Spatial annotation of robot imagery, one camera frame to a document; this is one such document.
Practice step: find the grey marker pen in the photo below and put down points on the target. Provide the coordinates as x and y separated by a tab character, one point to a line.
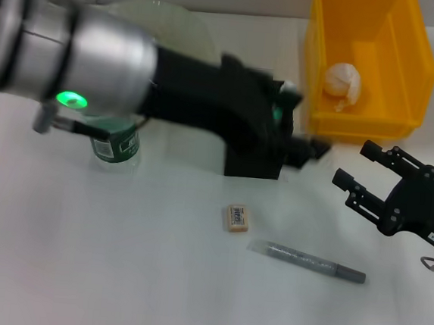
289	254

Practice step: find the beige eraser with label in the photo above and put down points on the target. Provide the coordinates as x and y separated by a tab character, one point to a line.
236	218

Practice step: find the white paper ball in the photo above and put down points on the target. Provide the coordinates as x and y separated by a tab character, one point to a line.
342	80

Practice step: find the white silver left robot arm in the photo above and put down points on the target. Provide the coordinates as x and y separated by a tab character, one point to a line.
97	57

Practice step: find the wavy green glass fruit plate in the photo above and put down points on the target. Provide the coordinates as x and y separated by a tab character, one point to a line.
175	26

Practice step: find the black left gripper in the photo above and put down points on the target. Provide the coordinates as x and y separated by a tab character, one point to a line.
207	97

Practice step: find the clear water bottle green label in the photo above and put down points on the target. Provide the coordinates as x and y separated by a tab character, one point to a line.
115	150

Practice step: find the green utility knife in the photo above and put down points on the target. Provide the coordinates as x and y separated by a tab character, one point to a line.
277	112

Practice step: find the black mesh pen holder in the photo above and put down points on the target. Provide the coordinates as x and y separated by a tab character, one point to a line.
254	169

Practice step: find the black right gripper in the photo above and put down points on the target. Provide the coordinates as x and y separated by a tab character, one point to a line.
418	203

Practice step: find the yellow plastic bin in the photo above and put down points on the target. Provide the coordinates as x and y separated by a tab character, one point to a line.
399	72

